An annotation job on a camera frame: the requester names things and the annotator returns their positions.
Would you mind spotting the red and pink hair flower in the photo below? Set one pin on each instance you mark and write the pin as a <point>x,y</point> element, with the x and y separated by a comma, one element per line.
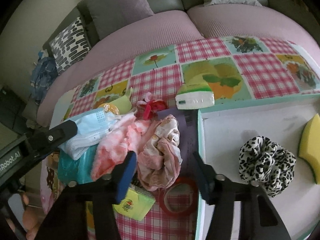
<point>150,107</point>

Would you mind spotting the blue face mask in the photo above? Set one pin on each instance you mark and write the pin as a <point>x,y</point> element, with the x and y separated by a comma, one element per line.
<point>92,125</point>

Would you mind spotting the blue denim clothing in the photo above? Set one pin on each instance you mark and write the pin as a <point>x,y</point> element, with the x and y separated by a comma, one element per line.
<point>43,77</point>

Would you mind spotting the teal plastic bag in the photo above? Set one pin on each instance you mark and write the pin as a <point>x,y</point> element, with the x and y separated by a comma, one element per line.
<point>72,167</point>

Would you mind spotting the person's left hand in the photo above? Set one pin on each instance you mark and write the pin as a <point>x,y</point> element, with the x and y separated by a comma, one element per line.
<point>31,220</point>

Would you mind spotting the white face mask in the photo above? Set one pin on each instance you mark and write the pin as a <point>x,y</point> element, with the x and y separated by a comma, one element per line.
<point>77,146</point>

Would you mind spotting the purple-grey pillow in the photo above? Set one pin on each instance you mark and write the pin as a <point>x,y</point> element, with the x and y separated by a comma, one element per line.
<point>117,10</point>

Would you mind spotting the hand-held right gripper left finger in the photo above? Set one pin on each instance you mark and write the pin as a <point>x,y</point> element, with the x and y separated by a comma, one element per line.
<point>125,177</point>

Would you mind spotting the white tray with teal rim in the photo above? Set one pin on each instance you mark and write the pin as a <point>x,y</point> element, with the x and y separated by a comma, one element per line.
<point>225,135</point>

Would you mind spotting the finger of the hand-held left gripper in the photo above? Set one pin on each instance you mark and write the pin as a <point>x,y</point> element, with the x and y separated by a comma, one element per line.
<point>60,133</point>

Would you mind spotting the yellow-green tissue packet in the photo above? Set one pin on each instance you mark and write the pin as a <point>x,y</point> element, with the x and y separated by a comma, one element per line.
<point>132,202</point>

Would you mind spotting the light green cloth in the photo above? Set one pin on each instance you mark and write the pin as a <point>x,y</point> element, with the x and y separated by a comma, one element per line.
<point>122,102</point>

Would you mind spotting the purple snack packet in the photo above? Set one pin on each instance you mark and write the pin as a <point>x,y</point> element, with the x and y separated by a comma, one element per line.
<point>187,140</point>

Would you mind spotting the green white power bank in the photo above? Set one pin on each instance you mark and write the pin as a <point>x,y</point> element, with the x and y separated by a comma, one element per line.
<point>195,100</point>

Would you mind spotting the red tape roll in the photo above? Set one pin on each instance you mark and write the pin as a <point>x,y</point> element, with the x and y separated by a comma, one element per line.
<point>185,180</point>

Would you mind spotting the pink ribbed sofa cover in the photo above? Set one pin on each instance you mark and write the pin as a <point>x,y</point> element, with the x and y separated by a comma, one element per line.
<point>150,37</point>

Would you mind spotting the beige braided scrunchie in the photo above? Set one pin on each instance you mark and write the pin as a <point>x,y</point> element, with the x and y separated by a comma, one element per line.
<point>160,160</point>

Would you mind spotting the leopard print scrunchie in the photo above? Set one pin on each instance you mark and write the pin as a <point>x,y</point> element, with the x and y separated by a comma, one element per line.
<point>265,162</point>

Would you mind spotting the black and white patterned pillow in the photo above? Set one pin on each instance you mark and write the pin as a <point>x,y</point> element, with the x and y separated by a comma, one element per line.
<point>70,45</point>

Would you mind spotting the pink fluffy cloth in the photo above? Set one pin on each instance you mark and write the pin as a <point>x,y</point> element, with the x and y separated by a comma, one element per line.
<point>112,152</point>

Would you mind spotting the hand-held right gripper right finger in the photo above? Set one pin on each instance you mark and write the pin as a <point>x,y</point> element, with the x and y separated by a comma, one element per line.
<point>203,180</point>

